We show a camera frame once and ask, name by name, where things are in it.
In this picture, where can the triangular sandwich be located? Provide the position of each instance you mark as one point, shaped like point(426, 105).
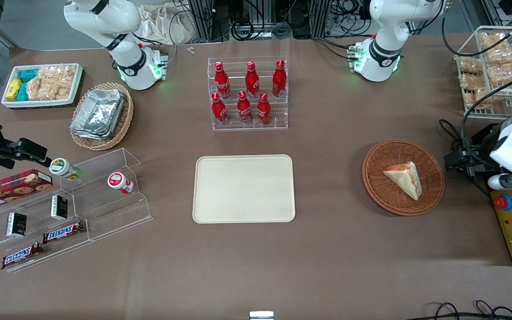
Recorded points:
point(406, 180)

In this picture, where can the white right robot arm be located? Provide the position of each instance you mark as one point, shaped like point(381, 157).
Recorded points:
point(105, 18)

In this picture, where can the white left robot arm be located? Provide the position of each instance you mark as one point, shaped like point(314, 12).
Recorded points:
point(385, 40)

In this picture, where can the white rectangular snack tray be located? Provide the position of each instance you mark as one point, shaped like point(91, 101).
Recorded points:
point(42, 103)

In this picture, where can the brown wicker basket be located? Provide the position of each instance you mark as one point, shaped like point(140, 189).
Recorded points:
point(385, 195)

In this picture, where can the light wicker basket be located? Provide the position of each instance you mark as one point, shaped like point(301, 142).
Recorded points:
point(122, 126)

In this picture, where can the beige plastic tray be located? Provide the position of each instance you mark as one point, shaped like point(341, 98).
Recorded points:
point(243, 189)

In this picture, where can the red tartan cookie box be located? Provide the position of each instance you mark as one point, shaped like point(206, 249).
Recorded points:
point(11, 189)

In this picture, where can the green lid small bottle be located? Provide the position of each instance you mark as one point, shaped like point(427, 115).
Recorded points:
point(62, 168)

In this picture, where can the yellow snack pack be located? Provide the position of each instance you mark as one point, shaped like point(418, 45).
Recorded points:
point(14, 89)

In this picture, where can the teal snack pack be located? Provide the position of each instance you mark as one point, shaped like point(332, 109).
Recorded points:
point(28, 75)
point(22, 92)

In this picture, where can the bagged fried snack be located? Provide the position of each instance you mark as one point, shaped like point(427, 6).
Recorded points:
point(500, 66)
point(478, 98)
point(470, 65)
point(474, 82)
point(495, 41)

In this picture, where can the small black box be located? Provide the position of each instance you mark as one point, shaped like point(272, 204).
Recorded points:
point(59, 207)
point(16, 224)

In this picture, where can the clear bag rice crackers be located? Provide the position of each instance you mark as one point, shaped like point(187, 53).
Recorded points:
point(51, 82)

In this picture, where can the stacked aluminium foil trays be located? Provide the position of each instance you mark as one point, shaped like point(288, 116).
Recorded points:
point(98, 113)

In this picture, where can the snickers chocolate bar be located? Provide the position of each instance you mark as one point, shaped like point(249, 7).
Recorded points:
point(21, 255)
point(64, 232)

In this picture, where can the red lid small bottle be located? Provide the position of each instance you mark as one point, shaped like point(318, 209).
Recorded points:
point(119, 182)

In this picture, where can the clear acrylic stepped shelf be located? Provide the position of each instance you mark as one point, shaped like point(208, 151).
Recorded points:
point(118, 213)
point(38, 249)

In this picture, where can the beige cloth bag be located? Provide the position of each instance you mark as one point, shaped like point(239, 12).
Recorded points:
point(162, 24)

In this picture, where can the clear acrylic bottle rack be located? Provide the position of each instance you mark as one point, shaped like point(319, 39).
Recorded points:
point(278, 120)

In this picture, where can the red cola bottle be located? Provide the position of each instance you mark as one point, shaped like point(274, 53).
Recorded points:
point(279, 82)
point(244, 110)
point(263, 111)
point(219, 111)
point(222, 82)
point(252, 82)

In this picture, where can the aluminium frame rack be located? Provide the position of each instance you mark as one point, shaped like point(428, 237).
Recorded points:
point(207, 18)

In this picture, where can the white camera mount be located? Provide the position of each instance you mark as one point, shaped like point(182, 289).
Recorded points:
point(261, 315)

